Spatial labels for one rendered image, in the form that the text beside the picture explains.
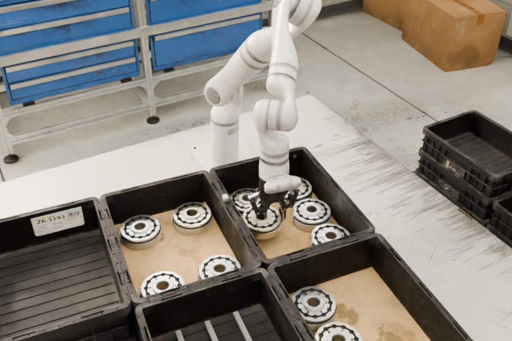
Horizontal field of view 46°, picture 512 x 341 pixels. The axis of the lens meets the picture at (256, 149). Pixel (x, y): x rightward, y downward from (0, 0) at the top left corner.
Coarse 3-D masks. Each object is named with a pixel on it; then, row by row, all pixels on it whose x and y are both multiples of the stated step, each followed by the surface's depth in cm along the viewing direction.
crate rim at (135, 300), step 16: (192, 176) 162; (208, 176) 162; (112, 192) 156; (128, 192) 157; (224, 208) 151; (112, 224) 146; (112, 240) 142; (256, 256) 137; (128, 272) 133; (224, 272) 133; (240, 272) 133; (128, 288) 129; (176, 288) 129
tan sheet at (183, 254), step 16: (160, 224) 161; (160, 240) 156; (176, 240) 156; (192, 240) 156; (208, 240) 156; (224, 240) 156; (128, 256) 151; (144, 256) 151; (160, 256) 151; (176, 256) 151; (192, 256) 151; (208, 256) 151; (144, 272) 146; (176, 272) 146; (192, 272) 146
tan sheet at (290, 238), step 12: (312, 192) 172; (276, 204) 168; (288, 216) 163; (288, 228) 159; (264, 240) 156; (276, 240) 156; (288, 240) 156; (300, 240) 156; (264, 252) 152; (276, 252) 152; (288, 252) 152
